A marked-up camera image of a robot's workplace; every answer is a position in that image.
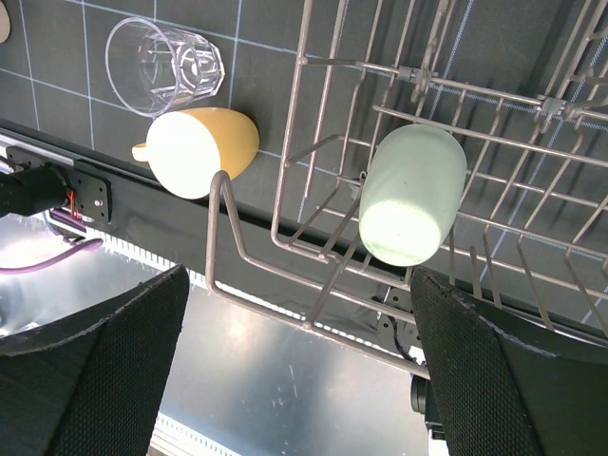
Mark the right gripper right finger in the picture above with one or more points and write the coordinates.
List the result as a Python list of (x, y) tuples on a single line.
[(504, 385)]

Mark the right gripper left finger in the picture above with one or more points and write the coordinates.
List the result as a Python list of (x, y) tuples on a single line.
[(92, 383)]

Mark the pale green cup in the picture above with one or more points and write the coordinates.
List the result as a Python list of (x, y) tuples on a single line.
[(411, 194)]

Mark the beige paper cup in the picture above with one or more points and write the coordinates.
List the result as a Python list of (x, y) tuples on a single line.
[(5, 26)]

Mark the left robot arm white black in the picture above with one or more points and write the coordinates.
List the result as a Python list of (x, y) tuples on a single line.
[(32, 191)]

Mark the black grid mat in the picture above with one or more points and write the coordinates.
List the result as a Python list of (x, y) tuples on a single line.
[(303, 103)]

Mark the yellow mug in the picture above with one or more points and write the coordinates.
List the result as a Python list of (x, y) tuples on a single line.
[(185, 149)]

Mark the clear glass tumbler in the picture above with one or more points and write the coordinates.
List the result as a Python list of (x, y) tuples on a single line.
[(153, 68)]

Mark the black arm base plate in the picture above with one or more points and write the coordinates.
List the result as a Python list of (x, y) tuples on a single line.
[(89, 197)]

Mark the grey wire dish rack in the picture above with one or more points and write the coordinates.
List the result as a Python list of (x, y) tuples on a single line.
[(343, 249)]

